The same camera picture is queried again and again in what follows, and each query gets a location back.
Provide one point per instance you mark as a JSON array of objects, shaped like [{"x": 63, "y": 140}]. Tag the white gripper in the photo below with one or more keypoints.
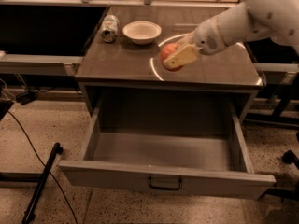
[{"x": 206, "y": 37}]

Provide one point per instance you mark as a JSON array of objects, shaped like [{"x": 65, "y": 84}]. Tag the red apple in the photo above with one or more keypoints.
[{"x": 166, "y": 51}]

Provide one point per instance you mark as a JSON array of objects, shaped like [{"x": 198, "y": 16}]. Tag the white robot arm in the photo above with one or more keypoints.
[{"x": 275, "y": 19}]

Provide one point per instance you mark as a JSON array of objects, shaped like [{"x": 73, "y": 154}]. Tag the grey cabinet with brown top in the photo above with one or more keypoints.
[{"x": 124, "y": 64}]

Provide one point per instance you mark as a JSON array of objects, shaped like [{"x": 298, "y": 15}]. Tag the grey open top drawer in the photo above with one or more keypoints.
[{"x": 135, "y": 135}]

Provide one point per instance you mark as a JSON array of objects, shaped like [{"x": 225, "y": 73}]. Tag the white paper bowl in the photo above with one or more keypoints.
[{"x": 142, "y": 32}]

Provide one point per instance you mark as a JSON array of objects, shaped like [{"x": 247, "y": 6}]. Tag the crushed drink can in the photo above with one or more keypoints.
[{"x": 110, "y": 28}]

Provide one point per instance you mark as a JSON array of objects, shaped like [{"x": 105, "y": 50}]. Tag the black chair base right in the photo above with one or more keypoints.
[{"x": 292, "y": 194}]

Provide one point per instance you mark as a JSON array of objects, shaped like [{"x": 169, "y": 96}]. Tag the grey side table left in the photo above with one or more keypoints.
[{"x": 39, "y": 64}]

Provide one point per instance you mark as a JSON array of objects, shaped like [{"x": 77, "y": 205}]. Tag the black floor stand leg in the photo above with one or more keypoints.
[{"x": 29, "y": 214}]

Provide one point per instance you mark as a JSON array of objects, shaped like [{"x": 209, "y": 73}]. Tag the black drawer handle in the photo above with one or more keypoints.
[{"x": 165, "y": 184}]

